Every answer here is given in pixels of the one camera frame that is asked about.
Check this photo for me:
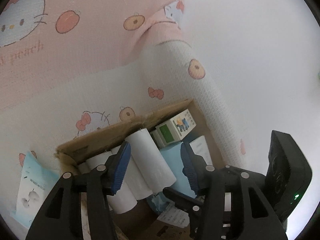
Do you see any large white paper roll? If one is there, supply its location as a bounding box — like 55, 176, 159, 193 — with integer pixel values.
125, 128, 176, 193

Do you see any blue white sachet pack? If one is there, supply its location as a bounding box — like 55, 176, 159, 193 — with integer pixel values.
11, 151, 60, 229

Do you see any small white paper roll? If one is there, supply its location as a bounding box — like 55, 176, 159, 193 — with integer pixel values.
124, 157, 153, 200

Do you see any brown cardboard box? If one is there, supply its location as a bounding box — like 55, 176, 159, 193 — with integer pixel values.
55, 99, 226, 240

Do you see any light blue lucky pack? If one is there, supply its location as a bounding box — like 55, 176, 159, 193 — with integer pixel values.
146, 142, 196, 215

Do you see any white rectangular box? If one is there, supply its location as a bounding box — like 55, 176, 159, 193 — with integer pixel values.
190, 135, 213, 166

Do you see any green white small carton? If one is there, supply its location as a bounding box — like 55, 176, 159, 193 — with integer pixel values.
156, 109, 196, 146

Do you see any pink hello kitty blanket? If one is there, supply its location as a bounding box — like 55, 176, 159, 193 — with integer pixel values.
1, 0, 246, 239

